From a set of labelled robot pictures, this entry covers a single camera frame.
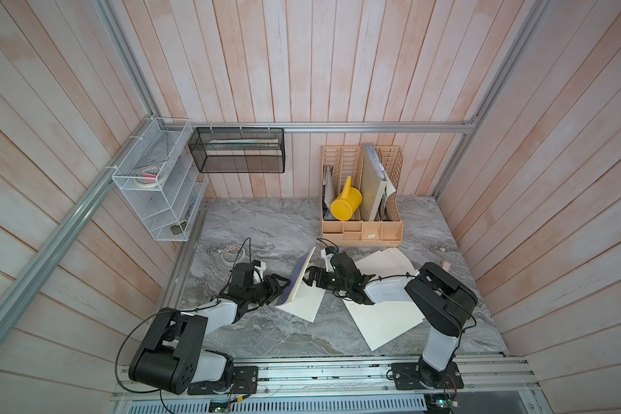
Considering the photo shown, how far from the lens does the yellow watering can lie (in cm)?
98

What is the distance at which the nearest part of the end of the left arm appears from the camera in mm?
718

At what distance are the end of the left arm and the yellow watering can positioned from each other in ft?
1.13
